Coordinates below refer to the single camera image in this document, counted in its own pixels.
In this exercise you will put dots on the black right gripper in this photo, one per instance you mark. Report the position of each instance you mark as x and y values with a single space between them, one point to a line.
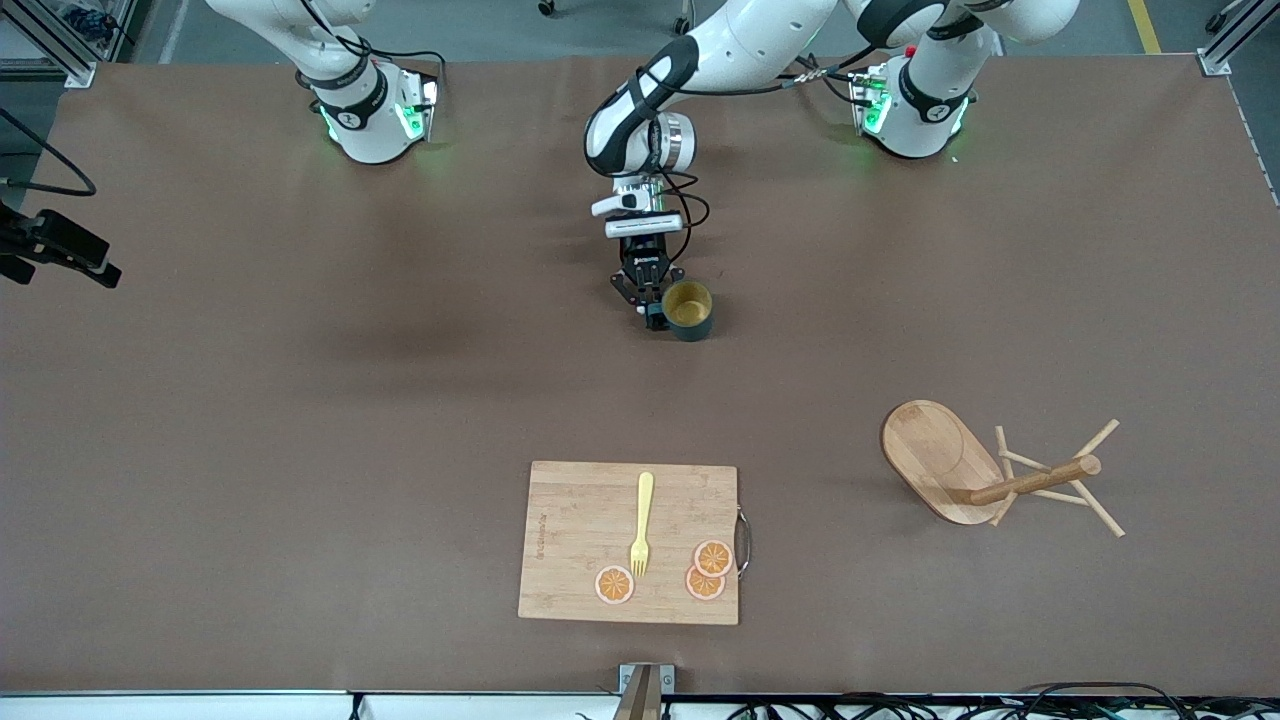
42 240

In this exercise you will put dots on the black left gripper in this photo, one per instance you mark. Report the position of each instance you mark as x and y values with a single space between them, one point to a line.
645 261

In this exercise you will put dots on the teal cup yellow inside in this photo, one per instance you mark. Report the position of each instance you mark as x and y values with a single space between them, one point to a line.
692 325

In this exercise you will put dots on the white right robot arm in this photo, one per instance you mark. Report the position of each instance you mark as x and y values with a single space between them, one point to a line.
360 110

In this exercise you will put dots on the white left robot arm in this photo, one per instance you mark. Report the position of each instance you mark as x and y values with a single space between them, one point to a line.
740 40

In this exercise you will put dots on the wooden mug tree rack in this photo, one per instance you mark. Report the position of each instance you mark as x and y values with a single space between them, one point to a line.
930 455

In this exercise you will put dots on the yellow plastic fork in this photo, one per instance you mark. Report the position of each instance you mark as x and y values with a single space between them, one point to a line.
645 500

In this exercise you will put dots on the dark blue bundle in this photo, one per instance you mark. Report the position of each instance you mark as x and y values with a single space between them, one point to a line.
90 22

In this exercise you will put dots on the bamboo cutting board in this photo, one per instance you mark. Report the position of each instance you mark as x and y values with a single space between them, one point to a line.
580 540

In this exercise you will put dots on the orange slice toy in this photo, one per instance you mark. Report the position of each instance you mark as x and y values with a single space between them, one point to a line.
713 557
614 585
700 588

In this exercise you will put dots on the aluminium frame post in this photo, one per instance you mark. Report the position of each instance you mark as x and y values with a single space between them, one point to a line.
1215 62
80 75

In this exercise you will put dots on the white table edge rail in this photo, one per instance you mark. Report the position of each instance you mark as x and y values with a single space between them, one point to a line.
200 708

